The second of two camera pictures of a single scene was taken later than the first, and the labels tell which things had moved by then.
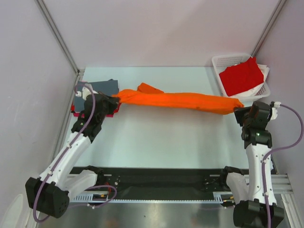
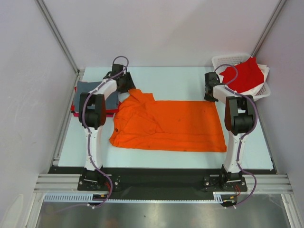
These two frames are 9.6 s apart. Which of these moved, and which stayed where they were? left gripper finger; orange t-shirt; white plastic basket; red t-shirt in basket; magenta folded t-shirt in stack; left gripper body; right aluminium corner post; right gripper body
Moved: orange t-shirt; left gripper body; left gripper finger; right gripper body
Stayed: magenta folded t-shirt in stack; white plastic basket; right aluminium corner post; red t-shirt in basket
